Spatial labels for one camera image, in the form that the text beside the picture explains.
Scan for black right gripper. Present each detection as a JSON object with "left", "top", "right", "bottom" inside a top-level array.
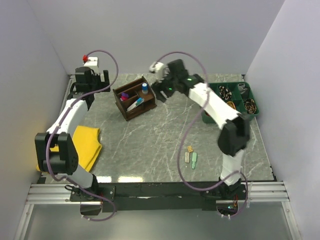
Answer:
[{"left": 151, "top": 69, "right": 179, "bottom": 104}]

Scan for blue capped small bottle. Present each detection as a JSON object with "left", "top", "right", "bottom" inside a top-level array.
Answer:
[{"left": 141, "top": 82, "right": 149, "bottom": 95}]

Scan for dark purple highlighter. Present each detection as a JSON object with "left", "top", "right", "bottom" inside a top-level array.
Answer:
[{"left": 121, "top": 92, "right": 129, "bottom": 98}]

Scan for green capped white marker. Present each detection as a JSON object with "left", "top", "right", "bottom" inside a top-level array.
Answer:
[{"left": 129, "top": 98, "right": 142, "bottom": 110}]

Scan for light green clip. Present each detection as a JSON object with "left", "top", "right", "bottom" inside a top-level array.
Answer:
[{"left": 191, "top": 152, "right": 198, "bottom": 170}]

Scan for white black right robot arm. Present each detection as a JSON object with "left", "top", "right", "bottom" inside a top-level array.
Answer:
[{"left": 149, "top": 59, "right": 250, "bottom": 199}]

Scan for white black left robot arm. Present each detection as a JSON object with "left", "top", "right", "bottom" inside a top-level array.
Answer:
[{"left": 34, "top": 66, "right": 110, "bottom": 201}]

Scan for brown wooden desk organizer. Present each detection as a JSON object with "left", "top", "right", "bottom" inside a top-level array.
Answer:
[{"left": 112, "top": 76, "right": 157, "bottom": 121}]

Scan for yellow folded cloth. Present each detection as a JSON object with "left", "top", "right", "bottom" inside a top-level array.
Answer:
[{"left": 49, "top": 125, "right": 102, "bottom": 175}]

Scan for black white rolled band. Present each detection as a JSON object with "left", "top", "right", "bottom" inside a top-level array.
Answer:
[{"left": 218, "top": 85, "right": 232, "bottom": 100}]

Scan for yellow rolled band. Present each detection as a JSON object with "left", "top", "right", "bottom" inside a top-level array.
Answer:
[{"left": 226, "top": 101, "right": 237, "bottom": 110}]

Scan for beige rectangular eraser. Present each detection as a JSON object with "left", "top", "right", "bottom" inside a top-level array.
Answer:
[{"left": 184, "top": 152, "right": 190, "bottom": 163}]

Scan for green compartment tray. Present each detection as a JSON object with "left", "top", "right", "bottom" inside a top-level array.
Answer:
[{"left": 209, "top": 81, "right": 260, "bottom": 120}]

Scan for grey crumpled item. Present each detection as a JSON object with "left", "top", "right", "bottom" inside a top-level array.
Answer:
[{"left": 237, "top": 83, "right": 251, "bottom": 99}]

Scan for brown black rolled band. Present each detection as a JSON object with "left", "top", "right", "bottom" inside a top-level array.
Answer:
[{"left": 243, "top": 98, "right": 258, "bottom": 115}]

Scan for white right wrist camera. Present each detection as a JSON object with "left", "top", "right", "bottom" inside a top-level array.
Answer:
[{"left": 149, "top": 62, "right": 169, "bottom": 82}]

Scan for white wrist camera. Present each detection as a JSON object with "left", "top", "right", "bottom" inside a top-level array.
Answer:
[
  {"left": 149, "top": 62, "right": 169, "bottom": 82},
  {"left": 82, "top": 55, "right": 100, "bottom": 75}
]

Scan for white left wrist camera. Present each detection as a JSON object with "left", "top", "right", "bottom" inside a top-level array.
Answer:
[{"left": 82, "top": 55, "right": 100, "bottom": 75}]

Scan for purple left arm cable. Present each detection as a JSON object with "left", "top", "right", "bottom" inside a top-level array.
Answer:
[{"left": 46, "top": 49, "right": 119, "bottom": 222}]

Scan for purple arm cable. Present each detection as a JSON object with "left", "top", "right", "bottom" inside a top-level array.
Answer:
[
  {"left": 152, "top": 51, "right": 248, "bottom": 221},
  {"left": 46, "top": 49, "right": 119, "bottom": 222}
]

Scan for black base frame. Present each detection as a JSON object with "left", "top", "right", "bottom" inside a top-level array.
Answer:
[{"left": 64, "top": 180, "right": 248, "bottom": 216}]

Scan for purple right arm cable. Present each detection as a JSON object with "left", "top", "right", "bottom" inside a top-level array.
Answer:
[{"left": 152, "top": 51, "right": 248, "bottom": 221}]

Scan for aluminium rail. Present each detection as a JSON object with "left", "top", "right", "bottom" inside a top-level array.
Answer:
[{"left": 25, "top": 182, "right": 290, "bottom": 205}]

